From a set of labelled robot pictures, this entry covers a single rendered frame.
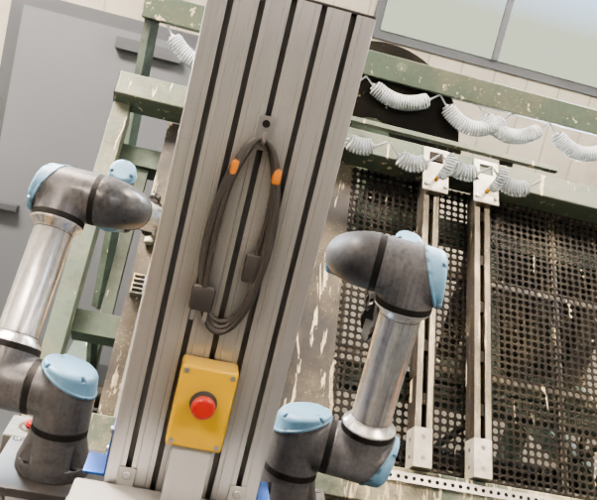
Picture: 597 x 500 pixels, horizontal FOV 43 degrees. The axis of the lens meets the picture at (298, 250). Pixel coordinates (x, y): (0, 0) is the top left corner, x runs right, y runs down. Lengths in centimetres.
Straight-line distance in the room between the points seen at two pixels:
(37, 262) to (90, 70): 274
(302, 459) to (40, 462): 53
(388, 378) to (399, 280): 21
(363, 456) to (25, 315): 75
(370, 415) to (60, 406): 62
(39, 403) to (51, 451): 10
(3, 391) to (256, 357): 61
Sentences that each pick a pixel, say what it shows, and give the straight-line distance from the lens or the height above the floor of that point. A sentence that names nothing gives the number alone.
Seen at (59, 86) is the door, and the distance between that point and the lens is 439.
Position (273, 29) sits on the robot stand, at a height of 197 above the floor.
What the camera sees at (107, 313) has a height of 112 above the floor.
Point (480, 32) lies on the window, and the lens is 460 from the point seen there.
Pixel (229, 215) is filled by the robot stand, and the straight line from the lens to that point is 117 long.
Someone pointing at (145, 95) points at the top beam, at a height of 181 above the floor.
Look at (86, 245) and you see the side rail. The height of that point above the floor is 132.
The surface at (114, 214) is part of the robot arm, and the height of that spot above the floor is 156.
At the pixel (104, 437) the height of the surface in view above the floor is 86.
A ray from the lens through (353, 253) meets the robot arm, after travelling 148.
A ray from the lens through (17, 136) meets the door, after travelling 444.
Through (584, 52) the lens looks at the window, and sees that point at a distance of 483.
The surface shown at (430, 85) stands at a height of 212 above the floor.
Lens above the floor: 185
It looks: 9 degrees down
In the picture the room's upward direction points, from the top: 14 degrees clockwise
